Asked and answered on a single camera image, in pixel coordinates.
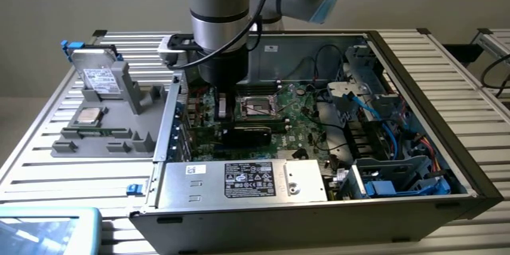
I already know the grey drive cage blue latch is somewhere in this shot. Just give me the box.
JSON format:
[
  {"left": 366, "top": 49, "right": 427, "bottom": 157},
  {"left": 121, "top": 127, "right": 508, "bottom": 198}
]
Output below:
[{"left": 340, "top": 155, "right": 454, "bottom": 199}]

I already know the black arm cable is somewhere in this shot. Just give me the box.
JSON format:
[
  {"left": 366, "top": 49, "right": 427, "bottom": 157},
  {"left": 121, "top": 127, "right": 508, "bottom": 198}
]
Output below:
[{"left": 165, "top": 0, "right": 280, "bottom": 70}]

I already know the thin socket locking lever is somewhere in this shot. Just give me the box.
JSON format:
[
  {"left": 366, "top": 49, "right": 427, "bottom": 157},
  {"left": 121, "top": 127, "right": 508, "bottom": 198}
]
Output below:
[{"left": 277, "top": 99, "right": 296, "bottom": 113}]

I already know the grey parts rack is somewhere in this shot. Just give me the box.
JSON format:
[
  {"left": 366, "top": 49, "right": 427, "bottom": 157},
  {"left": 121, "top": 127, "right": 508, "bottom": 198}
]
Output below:
[{"left": 50, "top": 60, "right": 169, "bottom": 159}]

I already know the black RAM slot bank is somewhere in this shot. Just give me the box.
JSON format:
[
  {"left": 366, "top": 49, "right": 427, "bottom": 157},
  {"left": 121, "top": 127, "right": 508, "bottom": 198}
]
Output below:
[
  {"left": 232, "top": 116, "right": 289, "bottom": 133},
  {"left": 235, "top": 82, "right": 288, "bottom": 94}
]

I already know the silver CPU chip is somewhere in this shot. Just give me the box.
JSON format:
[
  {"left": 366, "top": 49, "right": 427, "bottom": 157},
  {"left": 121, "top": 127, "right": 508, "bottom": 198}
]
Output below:
[{"left": 74, "top": 106, "right": 108, "bottom": 125}]

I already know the blue SATA wire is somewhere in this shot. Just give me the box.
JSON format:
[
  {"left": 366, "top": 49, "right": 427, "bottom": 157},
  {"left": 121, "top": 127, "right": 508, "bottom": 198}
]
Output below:
[{"left": 344, "top": 93, "right": 402, "bottom": 160}]

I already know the blue disk bracket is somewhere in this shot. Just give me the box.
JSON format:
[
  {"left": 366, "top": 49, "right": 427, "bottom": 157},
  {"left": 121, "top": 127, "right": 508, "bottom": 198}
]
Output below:
[{"left": 58, "top": 39, "right": 85, "bottom": 64}]

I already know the silver power supply unit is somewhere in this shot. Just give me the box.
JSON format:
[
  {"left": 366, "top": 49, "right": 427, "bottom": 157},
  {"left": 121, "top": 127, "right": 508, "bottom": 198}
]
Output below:
[{"left": 155, "top": 159, "right": 329, "bottom": 209}]

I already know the metal CPU socket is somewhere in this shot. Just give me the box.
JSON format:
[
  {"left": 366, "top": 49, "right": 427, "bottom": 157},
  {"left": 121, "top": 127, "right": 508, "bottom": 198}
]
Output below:
[{"left": 235, "top": 94, "right": 281, "bottom": 119}]

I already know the open black PC case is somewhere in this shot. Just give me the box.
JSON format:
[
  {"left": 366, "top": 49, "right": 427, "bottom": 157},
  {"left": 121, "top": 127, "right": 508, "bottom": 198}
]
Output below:
[{"left": 128, "top": 29, "right": 504, "bottom": 255}]

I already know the grey metal disk bay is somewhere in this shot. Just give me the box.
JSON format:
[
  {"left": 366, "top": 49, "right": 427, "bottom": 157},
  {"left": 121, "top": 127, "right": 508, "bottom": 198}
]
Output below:
[{"left": 325, "top": 44, "right": 403, "bottom": 126}]

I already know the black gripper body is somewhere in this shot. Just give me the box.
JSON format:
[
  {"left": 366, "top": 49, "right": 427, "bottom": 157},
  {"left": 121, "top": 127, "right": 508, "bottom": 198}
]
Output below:
[{"left": 197, "top": 46, "right": 249, "bottom": 91}]

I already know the coloured power wire bundle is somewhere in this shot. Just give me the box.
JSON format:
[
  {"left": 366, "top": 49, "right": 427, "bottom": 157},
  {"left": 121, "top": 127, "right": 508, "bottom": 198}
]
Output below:
[{"left": 412, "top": 135, "right": 443, "bottom": 180}]

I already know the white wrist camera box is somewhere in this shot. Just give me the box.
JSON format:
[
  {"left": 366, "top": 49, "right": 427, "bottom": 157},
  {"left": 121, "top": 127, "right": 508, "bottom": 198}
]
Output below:
[{"left": 157, "top": 34, "right": 200, "bottom": 64}]

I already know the silver chipset heatsink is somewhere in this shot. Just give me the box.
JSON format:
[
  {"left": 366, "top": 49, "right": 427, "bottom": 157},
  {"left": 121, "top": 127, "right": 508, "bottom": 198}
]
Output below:
[{"left": 273, "top": 149, "right": 300, "bottom": 161}]

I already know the green motherboard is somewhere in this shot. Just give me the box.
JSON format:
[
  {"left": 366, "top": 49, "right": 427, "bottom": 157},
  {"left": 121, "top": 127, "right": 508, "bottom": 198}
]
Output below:
[{"left": 185, "top": 82, "right": 333, "bottom": 164}]

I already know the black looped cable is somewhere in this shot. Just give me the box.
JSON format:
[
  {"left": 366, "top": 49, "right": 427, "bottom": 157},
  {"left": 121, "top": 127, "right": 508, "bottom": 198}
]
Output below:
[{"left": 479, "top": 54, "right": 510, "bottom": 98}]

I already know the teal teach pendant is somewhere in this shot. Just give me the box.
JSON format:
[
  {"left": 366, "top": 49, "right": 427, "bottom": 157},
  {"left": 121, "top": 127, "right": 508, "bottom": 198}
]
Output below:
[{"left": 0, "top": 207, "right": 101, "bottom": 255}]

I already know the silver hard disk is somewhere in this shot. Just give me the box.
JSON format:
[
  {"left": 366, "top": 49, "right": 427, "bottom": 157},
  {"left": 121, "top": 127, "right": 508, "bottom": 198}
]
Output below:
[{"left": 70, "top": 48, "right": 121, "bottom": 95}]

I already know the thin black case wire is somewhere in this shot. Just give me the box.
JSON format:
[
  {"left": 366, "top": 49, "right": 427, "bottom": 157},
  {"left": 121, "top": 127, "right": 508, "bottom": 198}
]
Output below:
[{"left": 285, "top": 44, "right": 344, "bottom": 91}]

